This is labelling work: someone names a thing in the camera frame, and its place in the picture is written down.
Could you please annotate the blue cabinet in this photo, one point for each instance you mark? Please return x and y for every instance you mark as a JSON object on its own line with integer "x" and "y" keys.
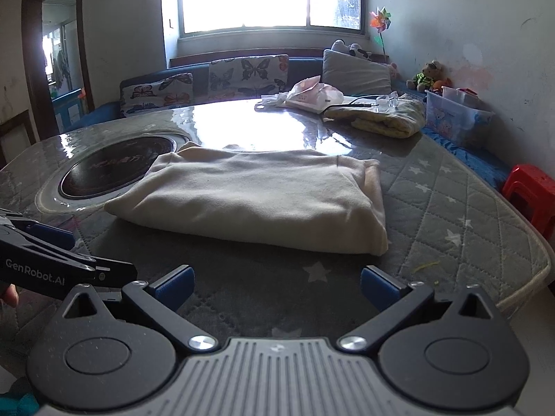
{"x": 69, "y": 112}

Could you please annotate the dark wooden cabinet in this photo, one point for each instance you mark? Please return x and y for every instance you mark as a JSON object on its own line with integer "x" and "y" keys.
{"x": 31, "y": 125}

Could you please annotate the colourful pinwheel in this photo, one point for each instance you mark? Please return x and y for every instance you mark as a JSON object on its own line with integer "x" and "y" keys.
{"x": 380, "y": 21}

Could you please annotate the crumpled white plastic bag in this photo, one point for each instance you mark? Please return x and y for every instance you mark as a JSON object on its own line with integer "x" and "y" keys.
{"x": 273, "y": 100}

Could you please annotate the clear plastic packet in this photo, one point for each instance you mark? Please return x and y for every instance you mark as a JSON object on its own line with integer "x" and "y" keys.
{"x": 392, "y": 100}

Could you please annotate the cream garment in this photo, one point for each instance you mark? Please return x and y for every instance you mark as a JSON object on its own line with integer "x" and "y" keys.
{"x": 251, "y": 195}

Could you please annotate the person's left hand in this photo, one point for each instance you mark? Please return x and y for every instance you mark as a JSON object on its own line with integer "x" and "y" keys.
{"x": 8, "y": 297}

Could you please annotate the black round induction cooker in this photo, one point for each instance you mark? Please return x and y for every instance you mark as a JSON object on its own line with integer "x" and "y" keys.
{"x": 104, "y": 167}

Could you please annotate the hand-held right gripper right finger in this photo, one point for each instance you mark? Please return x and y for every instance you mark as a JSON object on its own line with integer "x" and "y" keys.
{"x": 381, "y": 286}

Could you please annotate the clear plastic storage box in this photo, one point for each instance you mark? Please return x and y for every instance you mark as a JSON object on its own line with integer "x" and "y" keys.
{"x": 455, "y": 117}

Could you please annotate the red plastic stool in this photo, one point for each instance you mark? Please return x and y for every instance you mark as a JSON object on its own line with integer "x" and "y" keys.
{"x": 533, "y": 186}

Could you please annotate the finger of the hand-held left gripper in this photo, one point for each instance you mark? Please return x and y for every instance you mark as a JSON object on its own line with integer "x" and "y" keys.
{"x": 112, "y": 271}
{"x": 47, "y": 234}

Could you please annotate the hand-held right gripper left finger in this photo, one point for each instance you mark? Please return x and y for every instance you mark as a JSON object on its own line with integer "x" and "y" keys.
{"x": 173, "y": 286}

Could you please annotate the grey pillow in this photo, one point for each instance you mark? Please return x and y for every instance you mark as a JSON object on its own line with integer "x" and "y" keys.
{"x": 355, "y": 73}

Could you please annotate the blue sofa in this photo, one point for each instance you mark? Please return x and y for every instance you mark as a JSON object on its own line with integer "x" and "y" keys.
{"x": 199, "y": 71}

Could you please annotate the yellow folded garment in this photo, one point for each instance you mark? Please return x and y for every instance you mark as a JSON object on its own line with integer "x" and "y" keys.
{"x": 386, "y": 119}

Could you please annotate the brown door frame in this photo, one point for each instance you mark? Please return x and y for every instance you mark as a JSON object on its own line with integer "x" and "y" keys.
{"x": 32, "y": 52}

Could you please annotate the brown teddy bear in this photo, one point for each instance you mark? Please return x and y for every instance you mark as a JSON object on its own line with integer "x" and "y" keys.
{"x": 427, "y": 76}

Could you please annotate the butterfly print pillow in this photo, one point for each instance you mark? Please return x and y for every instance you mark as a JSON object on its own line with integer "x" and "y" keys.
{"x": 156, "y": 93}
{"x": 247, "y": 73}

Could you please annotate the panda plush toy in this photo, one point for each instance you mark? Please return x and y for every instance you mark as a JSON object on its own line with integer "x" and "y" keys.
{"x": 355, "y": 50}

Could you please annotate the teal cloth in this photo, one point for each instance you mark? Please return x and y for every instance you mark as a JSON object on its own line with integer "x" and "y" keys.
{"x": 15, "y": 401}

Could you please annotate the pink tissue pack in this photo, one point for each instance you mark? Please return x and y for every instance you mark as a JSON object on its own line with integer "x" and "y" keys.
{"x": 310, "y": 93}

